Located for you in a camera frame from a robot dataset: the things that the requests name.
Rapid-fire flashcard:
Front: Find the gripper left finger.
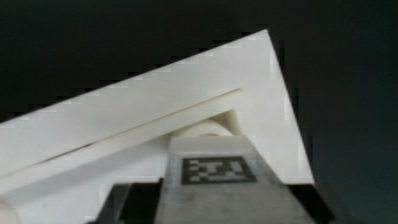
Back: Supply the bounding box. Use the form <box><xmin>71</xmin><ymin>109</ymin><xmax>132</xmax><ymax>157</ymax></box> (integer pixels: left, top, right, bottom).
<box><xmin>96</xmin><ymin>182</ymin><xmax>162</xmax><ymax>224</ymax></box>

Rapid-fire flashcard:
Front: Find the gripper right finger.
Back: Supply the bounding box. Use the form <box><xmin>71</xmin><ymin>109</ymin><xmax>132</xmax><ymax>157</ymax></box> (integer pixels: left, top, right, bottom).
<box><xmin>288</xmin><ymin>184</ymin><xmax>350</xmax><ymax>224</ymax></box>

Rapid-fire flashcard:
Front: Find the white table leg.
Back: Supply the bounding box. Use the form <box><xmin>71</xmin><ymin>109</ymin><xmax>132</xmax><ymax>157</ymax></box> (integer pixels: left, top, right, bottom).
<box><xmin>155</xmin><ymin>120</ymin><xmax>322</xmax><ymax>224</ymax></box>

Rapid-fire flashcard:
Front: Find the white square tabletop part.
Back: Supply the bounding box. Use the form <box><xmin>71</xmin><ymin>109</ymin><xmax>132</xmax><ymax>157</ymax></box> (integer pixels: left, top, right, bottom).
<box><xmin>0</xmin><ymin>32</ymin><xmax>315</xmax><ymax>224</ymax></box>

